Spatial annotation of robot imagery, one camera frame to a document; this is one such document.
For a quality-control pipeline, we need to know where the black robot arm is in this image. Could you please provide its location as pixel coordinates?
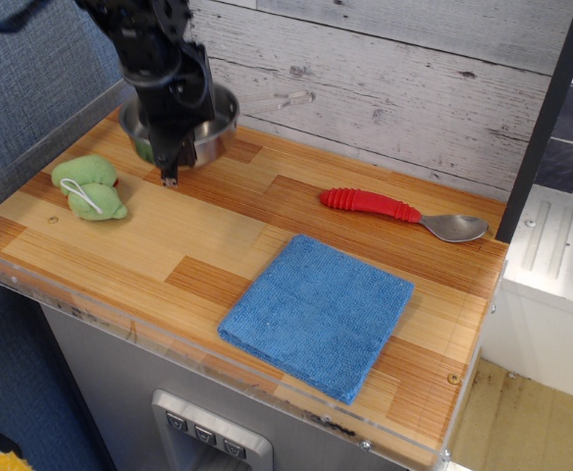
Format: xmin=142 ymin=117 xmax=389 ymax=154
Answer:
xmin=78 ymin=1 xmax=215 ymax=186

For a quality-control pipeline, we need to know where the green plush toy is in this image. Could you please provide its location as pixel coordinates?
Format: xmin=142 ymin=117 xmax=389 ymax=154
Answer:
xmin=51 ymin=154 xmax=128 ymax=221

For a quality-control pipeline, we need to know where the blue folded cloth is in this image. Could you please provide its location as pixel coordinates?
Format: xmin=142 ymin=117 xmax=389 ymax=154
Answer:
xmin=218 ymin=235 xmax=414 ymax=405

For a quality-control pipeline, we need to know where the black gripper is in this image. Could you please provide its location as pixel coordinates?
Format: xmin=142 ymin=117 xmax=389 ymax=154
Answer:
xmin=119 ymin=41 xmax=216 ymax=187

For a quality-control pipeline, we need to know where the silver dispenser button panel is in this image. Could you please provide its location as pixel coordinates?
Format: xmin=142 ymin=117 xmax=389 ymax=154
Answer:
xmin=151 ymin=390 xmax=274 ymax=470

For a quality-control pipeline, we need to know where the red handled metal spoon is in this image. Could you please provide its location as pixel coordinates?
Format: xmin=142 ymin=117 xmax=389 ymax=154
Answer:
xmin=319 ymin=188 xmax=489 ymax=242

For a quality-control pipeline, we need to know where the stainless steel tea pan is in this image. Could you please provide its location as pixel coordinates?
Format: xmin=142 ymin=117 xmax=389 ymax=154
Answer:
xmin=118 ymin=83 xmax=316 ymax=168

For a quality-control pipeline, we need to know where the yellow object at corner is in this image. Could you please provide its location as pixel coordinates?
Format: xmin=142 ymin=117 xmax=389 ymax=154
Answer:
xmin=0 ymin=452 xmax=33 ymax=471

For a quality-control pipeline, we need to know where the clear acrylic table edge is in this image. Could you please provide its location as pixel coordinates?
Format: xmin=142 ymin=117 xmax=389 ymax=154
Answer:
xmin=0 ymin=235 xmax=507 ymax=470

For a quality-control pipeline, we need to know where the white ribbed appliance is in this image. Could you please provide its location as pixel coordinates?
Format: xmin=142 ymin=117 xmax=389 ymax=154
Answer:
xmin=482 ymin=185 xmax=573 ymax=395

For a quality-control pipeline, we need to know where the black right frame post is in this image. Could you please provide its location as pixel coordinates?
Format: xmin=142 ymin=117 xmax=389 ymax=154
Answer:
xmin=495 ymin=19 xmax=573 ymax=243

